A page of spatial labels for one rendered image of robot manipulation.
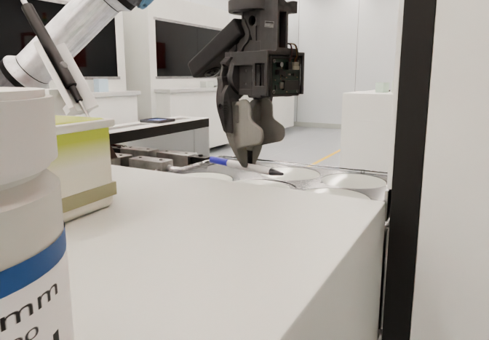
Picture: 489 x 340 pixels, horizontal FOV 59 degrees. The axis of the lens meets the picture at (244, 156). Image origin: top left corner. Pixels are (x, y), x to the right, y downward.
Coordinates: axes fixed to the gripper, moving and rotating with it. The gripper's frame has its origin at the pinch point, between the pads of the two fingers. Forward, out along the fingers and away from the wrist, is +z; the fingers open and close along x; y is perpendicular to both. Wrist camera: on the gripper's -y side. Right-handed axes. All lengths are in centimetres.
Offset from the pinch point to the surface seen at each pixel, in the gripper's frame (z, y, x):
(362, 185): 5.4, 8.8, 16.4
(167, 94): 12, -386, 252
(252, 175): 5.4, -7.1, 8.9
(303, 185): 5.4, 2.7, 10.0
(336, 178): 5.4, 3.5, 17.6
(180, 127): 0.8, -37.5, 16.7
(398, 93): -9.7, 26.3, -9.8
